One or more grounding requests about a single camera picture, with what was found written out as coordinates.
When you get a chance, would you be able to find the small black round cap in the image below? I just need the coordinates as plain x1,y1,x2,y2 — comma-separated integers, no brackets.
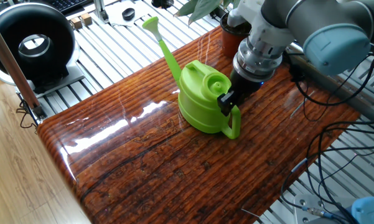
121,7,136,22

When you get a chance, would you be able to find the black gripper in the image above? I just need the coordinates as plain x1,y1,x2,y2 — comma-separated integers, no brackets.
217,68,264,116

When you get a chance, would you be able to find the green leafy plant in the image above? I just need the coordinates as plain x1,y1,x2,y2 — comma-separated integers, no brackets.
174,0,241,26

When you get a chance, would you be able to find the green plastic watering can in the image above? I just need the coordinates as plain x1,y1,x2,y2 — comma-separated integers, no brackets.
142,16,242,140

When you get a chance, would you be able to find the silver cable connector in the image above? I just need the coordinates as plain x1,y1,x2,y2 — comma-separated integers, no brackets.
301,205,334,220

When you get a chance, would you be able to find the black keyboard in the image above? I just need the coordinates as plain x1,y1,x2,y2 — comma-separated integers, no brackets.
48,0,91,15

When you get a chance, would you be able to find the white paper sheet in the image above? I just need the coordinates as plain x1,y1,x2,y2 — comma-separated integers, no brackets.
105,0,153,27

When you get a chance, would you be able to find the aluminium upright post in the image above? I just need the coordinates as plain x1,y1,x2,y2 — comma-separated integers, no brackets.
93,0,110,24

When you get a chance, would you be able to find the black cable with plug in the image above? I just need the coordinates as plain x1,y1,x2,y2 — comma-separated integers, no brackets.
283,52,374,122

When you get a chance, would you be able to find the small wooden cube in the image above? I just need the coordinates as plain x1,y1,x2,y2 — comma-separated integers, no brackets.
70,17,83,30
80,12,93,26

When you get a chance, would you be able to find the small black device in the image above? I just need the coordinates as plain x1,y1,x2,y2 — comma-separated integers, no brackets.
151,0,174,9

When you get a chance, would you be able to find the thin black looped cable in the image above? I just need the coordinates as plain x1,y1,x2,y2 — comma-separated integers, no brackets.
16,99,40,130

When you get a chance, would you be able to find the silver robot mounting plate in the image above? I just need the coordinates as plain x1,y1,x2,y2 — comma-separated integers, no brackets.
294,194,355,224

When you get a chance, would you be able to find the black ring-shaped device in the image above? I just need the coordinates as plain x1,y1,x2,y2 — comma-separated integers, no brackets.
0,2,86,99

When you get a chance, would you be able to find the brown diagonal frame bar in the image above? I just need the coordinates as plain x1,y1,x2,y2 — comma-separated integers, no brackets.
0,12,47,121

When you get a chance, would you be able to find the black cable with grey sleeve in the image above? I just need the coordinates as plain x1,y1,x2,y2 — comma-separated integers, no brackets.
279,118,374,215

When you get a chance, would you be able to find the wood grain board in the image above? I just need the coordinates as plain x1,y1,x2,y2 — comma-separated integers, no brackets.
37,26,361,224

